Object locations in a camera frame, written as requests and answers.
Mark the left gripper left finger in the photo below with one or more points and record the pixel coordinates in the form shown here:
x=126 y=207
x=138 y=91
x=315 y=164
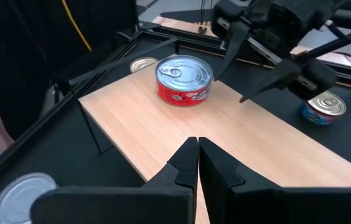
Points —
x=163 y=202

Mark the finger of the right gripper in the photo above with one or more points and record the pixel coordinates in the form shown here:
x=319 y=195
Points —
x=281 y=76
x=236 y=40

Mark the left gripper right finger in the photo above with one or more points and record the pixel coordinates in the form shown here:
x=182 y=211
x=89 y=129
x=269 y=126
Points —
x=256 y=205

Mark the blue-label tuna can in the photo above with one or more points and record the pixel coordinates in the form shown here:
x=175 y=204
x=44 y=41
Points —
x=326 y=109
x=141 y=64

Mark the red-label fish can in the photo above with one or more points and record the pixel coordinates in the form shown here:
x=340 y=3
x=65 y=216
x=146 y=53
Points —
x=183 y=77

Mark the green-label tuna can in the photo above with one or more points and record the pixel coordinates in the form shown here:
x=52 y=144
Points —
x=16 y=199

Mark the small black clip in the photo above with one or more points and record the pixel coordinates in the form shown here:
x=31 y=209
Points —
x=202 y=30

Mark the black curtain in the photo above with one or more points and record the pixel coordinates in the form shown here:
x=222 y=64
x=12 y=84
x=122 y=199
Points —
x=110 y=18
x=13 y=46

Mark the wooden shelf riser black frame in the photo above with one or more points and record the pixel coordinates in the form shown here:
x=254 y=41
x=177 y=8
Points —
x=150 y=124

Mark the black table frame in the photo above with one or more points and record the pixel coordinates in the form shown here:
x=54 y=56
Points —
x=38 y=127

